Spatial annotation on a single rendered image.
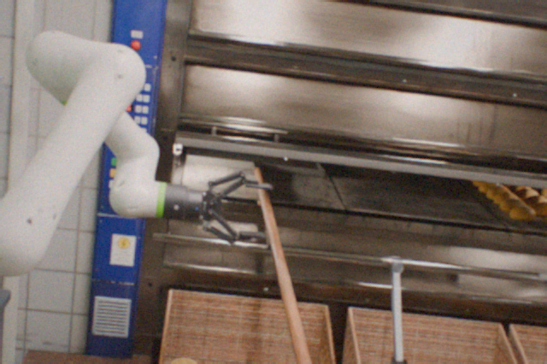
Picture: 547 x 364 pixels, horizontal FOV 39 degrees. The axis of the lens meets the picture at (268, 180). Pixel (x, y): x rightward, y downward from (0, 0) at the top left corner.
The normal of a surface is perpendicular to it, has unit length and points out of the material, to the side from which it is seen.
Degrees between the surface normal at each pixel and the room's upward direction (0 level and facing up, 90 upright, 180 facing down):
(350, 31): 70
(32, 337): 90
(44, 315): 90
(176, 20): 90
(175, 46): 90
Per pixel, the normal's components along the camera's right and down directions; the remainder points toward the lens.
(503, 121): 0.10, -0.07
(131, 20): 0.06, 0.27
